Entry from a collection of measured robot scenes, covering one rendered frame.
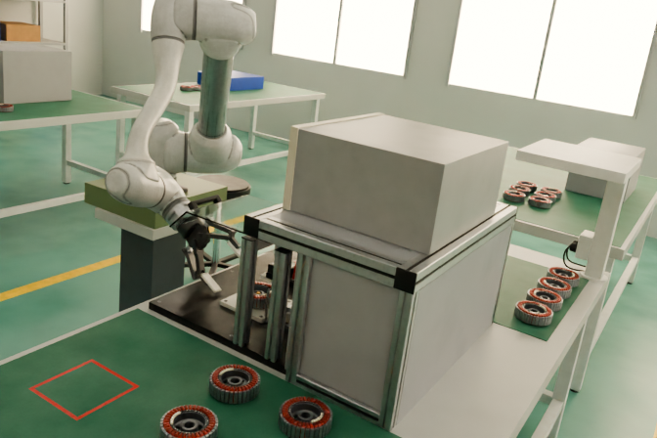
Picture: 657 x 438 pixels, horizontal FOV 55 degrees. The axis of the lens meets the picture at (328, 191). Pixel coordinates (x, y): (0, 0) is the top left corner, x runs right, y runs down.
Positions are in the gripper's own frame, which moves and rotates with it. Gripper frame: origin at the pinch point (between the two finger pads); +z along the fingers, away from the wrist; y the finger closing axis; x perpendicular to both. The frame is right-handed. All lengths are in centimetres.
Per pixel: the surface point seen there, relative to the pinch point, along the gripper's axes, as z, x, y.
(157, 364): 13.9, -34.0, -9.1
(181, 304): -0.5, -11.3, -11.0
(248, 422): 40, -39, 5
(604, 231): 63, 102, 67
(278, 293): 21.3, -22.1, 20.7
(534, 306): 64, 58, 41
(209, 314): 7.4, -10.6, -6.2
